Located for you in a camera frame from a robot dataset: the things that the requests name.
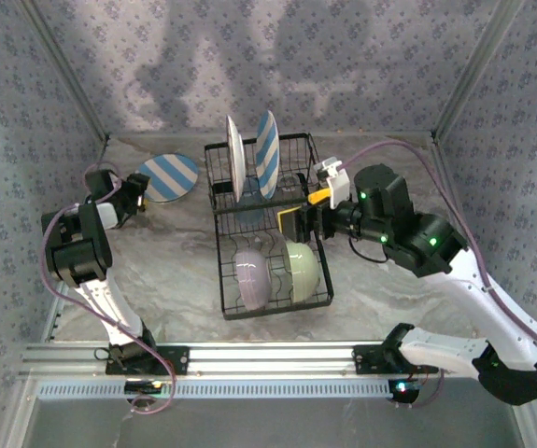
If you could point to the blue translucent cup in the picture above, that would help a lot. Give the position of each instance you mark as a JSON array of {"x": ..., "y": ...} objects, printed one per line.
[{"x": 249, "y": 214}]

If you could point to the blue white striped plate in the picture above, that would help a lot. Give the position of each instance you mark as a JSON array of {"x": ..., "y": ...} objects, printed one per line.
[
  {"x": 268, "y": 154},
  {"x": 170, "y": 175}
]

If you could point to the aluminium frame leg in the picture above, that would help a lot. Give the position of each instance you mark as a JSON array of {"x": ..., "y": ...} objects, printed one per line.
[
  {"x": 18, "y": 415},
  {"x": 529, "y": 427}
]

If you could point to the left small circuit board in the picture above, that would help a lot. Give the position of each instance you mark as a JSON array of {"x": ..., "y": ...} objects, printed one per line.
[{"x": 142, "y": 386}]

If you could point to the cream bowl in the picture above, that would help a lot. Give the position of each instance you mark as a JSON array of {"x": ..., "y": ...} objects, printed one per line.
[{"x": 303, "y": 273}]

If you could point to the white plate orange sun print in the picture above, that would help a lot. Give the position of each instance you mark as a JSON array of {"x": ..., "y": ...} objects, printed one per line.
[{"x": 235, "y": 154}]

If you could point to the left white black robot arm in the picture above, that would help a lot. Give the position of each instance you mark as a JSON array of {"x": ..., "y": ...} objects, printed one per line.
[{"x": 90, "y": 252}]

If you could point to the right small circuit board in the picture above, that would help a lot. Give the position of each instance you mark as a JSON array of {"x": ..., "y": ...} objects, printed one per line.
[{"x": 403, "y": 392}]

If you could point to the purple bowl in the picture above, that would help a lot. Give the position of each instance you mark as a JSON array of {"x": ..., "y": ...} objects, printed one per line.
[{"x": 251, "y": 280}]

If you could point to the aluminium frame post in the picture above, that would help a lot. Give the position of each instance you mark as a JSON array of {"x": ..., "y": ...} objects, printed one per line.
[
  {"x": 476, "y": 70},
  {"x": 66, "y": 70}
]

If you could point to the clear glass cup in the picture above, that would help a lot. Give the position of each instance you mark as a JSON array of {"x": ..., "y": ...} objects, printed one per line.
[{"x": 289, "y": 182}]

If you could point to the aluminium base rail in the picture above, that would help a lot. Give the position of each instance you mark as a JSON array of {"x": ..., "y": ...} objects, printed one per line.
[{"x": 272, "y": 357}]

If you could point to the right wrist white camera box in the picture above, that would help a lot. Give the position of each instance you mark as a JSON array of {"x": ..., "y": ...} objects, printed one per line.
[{"x": 335, "y": 184}]

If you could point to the small circuit board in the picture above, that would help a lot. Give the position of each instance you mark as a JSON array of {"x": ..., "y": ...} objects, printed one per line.
[
  {"x": 142, "y": 386},
  {"x": 403, "y": 392}
]

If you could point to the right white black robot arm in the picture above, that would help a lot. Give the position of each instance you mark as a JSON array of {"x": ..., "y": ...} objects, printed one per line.
[{"x": 506, "y": 317}]

